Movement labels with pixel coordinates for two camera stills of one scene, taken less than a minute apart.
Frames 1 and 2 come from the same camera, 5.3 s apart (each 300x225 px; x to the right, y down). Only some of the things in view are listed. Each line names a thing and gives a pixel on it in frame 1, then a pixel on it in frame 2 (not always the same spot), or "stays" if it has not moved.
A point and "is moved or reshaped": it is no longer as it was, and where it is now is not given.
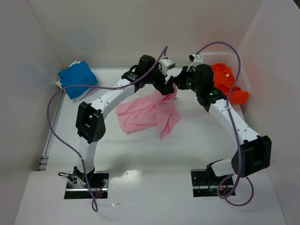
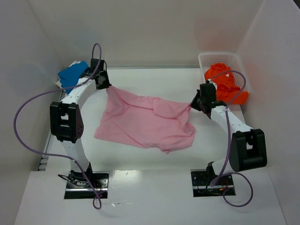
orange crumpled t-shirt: [224, 79] stays
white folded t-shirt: [59, 85] stays
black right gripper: [179, 79] -> [195, 102]
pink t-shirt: [151, 109] is moved or reshaped
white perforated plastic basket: [230, 59] stays
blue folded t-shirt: [79, 74] stays
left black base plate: [77, 188] stays
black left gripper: [160, 84] -> [104, 82]
